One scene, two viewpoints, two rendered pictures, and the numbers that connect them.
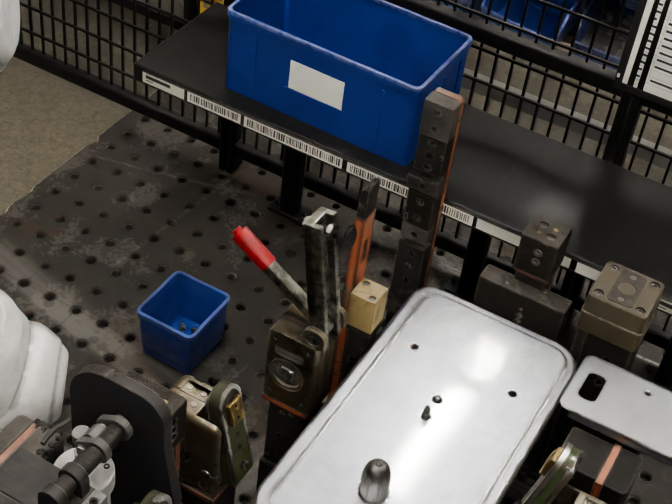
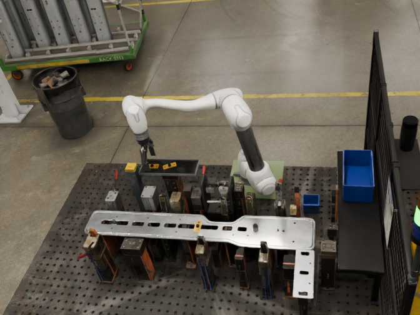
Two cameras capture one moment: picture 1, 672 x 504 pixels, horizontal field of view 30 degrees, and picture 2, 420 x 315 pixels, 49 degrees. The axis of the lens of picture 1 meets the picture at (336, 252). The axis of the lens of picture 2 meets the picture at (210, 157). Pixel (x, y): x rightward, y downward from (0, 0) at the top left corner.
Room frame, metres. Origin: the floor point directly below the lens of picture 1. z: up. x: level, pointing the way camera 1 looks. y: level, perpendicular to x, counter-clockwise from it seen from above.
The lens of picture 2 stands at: (0.49, -1.75, 3.06)
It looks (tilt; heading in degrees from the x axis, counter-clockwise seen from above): 41 degrees down; 84
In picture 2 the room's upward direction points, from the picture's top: 12 degrees counter-clockwise
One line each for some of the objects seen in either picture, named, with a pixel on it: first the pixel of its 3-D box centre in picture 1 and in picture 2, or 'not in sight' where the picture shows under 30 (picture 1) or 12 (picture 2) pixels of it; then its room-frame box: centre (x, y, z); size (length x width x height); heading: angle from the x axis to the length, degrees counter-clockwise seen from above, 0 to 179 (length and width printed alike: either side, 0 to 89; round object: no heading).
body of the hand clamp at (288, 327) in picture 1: (292, 422); (281, 222); (1.01, 0.02, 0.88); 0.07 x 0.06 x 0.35; 66
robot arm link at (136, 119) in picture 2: not in sight; (135, 117); (0.34, 0.52, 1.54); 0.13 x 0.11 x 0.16; 97
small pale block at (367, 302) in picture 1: (352, 392); (294, 227); (1.06, -0.05, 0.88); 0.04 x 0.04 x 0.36; 66
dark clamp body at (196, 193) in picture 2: not in sight; (202, 213); (0.57, 0.26, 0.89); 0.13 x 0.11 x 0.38; 66
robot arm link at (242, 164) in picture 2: not in sight; (249, 161); (0.99, 0.62, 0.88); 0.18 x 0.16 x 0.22; 97
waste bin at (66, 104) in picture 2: not in sight; (65, 104); (-0.52, 2.89, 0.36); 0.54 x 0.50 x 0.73; 66
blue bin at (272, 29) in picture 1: (345, 62); (357, 175); (1.48, 0.02, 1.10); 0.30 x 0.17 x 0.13; 65
